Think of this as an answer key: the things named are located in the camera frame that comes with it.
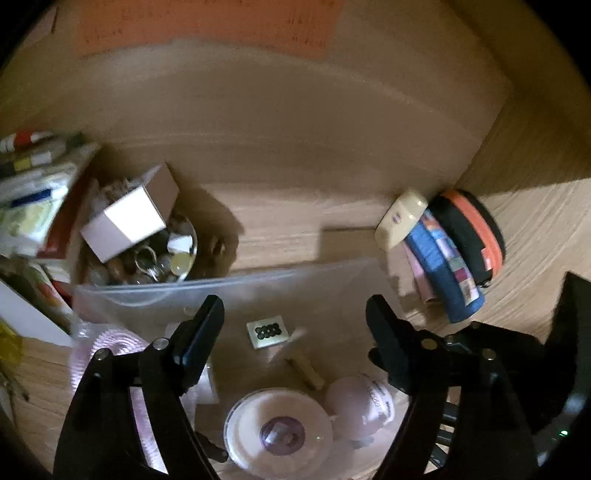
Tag card with black dots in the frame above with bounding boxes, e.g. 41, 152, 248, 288
247, 315, 288, 348

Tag orange sticky note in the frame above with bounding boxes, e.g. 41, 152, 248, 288
76, 0, 345, 59

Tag pink ribbon spool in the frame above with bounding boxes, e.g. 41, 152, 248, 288
69, 323, 160, 467

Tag clear plastic zip bag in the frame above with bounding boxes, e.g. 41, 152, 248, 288
71, 257, 416, 478

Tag black orange zip case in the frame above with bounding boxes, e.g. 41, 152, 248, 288
431, 189, 506, 288

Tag white paper receipt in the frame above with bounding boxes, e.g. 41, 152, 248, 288
0, 277, 75, 348

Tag small white box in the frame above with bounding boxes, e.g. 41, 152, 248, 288
82, 164, 181, 263

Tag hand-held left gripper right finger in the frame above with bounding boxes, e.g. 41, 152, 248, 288
366, 295, 539, 480

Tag wooden desktop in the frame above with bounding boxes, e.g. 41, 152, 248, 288
0, 152, 591, 480

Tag blue patchwork pouch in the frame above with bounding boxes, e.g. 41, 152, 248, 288
405, 210, 486, 324

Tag cream stick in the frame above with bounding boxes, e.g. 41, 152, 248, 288
286, 354, 325, 389

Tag yellow-green bottle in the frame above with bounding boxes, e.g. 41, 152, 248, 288
0, 320, 24, 374

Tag white bowl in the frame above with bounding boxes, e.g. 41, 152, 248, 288
85, 210, 199, 287

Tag pink round device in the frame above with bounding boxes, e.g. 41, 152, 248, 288
325, 375, 398, 439

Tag pink notebook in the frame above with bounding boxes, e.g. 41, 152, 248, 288
401, 242, 439, 306

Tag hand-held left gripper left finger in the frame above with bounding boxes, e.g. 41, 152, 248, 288
53, 295, 225, 480

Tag stack of packets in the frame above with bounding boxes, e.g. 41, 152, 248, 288
0, 130, 101, 282

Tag round white tape dispenser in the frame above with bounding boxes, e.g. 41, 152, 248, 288
224, 388, 334, 476

